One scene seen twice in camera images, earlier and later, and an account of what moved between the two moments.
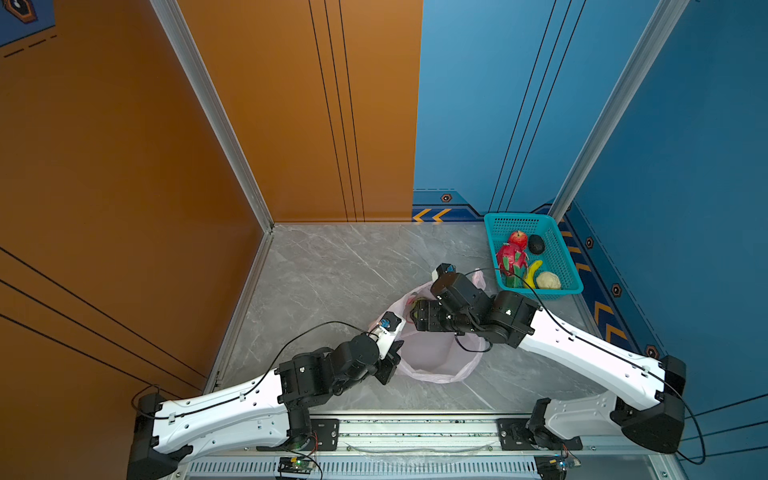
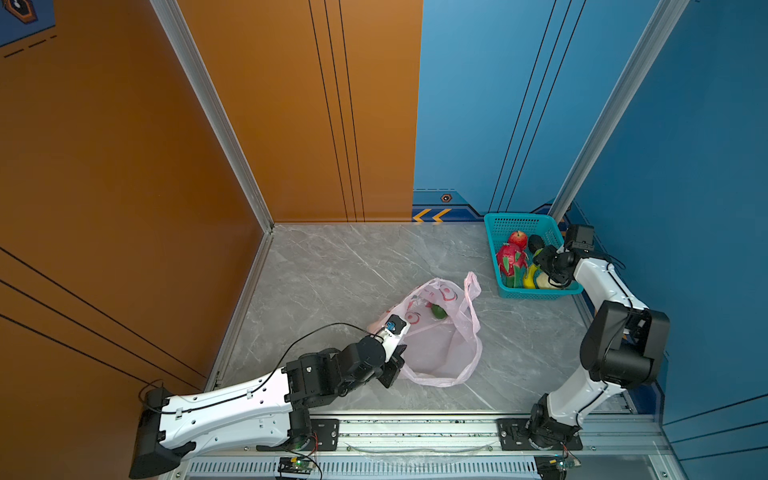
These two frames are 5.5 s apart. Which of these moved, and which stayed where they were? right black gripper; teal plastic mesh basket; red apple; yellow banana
Moved: right black gripper
Stayed: yellow banana; red apple; teal plastic mesh basket
